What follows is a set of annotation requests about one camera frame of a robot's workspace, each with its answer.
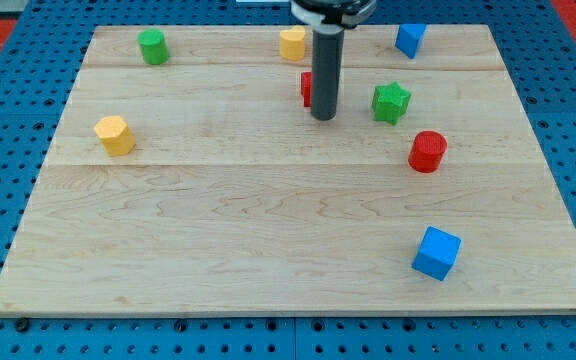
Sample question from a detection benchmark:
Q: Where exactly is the blue triangular prism block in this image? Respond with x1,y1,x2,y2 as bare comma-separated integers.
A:
394,23,427,59

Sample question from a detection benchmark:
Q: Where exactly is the wooden board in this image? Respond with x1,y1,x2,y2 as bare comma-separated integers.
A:
0,25,576,318

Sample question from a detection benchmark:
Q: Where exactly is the red cylinder block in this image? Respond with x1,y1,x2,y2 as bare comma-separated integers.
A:
408,130,447,173

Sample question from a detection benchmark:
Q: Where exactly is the blue cube block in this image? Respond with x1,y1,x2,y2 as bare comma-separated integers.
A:
412,226,462,281

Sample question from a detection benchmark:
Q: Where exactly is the green cylinder block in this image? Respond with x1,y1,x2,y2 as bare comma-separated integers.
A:
137,28,169,65

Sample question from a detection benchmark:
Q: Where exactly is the red star block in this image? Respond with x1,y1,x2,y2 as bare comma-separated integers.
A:
300,71,312,108

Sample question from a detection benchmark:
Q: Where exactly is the yellow heart block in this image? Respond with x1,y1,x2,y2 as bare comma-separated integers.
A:
279,25,306,61

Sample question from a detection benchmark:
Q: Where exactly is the green star block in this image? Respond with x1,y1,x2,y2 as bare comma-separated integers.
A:
371,82,412,126

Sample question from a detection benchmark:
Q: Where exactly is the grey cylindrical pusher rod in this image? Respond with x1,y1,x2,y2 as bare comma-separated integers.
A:
311,26,344,121

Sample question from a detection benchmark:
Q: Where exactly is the yellow hexagon block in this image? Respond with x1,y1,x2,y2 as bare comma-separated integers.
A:
94,115,136,157

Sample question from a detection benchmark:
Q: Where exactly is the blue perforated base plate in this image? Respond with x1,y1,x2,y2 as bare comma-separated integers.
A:
0,1,576,359

